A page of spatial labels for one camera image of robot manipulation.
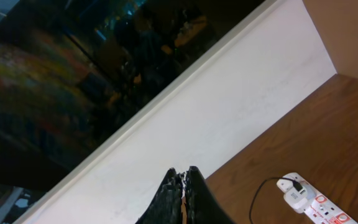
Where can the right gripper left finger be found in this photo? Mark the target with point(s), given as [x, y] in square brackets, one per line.
[165, 207]

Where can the brown cardboard sheet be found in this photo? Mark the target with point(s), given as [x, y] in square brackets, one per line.
[337, 24]

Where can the dark glass window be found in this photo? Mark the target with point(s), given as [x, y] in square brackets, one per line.
[74, 72]

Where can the white charger adapter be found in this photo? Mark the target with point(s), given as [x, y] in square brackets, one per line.
[295, 193]

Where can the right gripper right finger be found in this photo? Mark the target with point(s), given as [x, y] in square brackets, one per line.
[201, 205]

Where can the white power strip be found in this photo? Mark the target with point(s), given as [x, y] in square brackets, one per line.
[320, 210]

